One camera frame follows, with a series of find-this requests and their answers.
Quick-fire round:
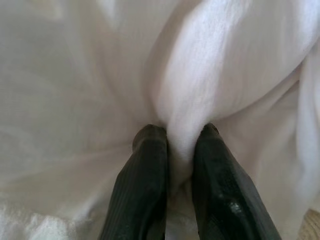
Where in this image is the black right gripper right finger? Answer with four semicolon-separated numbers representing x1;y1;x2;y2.
191;122;283;240

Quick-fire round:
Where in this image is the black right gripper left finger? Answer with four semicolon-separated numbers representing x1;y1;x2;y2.
97;123;171;240

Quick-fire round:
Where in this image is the white cloth garment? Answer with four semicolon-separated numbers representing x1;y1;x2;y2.
0;0;320;240

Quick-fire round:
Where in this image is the beige woven basket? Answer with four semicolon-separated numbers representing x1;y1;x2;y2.
299;209;320;240

